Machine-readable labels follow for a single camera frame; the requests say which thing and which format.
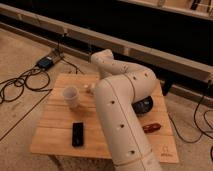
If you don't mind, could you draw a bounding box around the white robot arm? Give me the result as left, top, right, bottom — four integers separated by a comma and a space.
91, 49, 163, 171

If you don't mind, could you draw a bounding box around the white paper cup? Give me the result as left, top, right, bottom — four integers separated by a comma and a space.
63, 86, 79, 109

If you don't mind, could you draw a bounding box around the black bowl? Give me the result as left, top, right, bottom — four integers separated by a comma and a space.
132, 96, 153, 115

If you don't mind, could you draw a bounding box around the black remote control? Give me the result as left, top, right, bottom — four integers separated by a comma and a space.
72, 122, 84, 147

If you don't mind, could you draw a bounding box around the wooden table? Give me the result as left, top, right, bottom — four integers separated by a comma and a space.
30, 74, 179, 163

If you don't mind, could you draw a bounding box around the small red object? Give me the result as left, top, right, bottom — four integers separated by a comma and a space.
143, 123, 161, 133

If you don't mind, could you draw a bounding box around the black power adapter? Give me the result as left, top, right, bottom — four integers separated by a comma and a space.
36, 56, 54, 70

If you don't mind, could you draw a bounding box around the black cable left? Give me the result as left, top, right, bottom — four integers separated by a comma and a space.
0, 49, 84, 105

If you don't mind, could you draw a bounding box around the black cable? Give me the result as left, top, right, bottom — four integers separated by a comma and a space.
0, 49, 84, 105
168, 79, 213, 161

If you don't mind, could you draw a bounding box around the black cable right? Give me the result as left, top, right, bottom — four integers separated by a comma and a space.
168, 79, 213, 161

